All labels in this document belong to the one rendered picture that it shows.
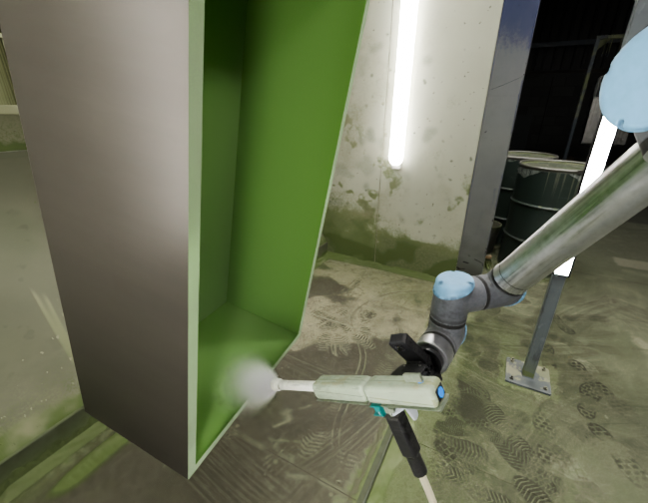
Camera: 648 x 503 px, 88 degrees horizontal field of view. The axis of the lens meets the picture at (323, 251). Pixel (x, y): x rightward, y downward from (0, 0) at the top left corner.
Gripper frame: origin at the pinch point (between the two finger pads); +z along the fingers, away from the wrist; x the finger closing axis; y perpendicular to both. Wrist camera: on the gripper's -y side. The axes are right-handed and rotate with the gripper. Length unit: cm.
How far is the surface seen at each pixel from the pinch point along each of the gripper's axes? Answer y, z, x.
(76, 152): -63, 26, 16
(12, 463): -3, 49, 129
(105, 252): -48, 26, 24
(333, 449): 46, -28, 61
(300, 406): 34, -36, 83
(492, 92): -71, -197, -1
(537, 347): 59, -122, 5
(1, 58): -131, 8, 94
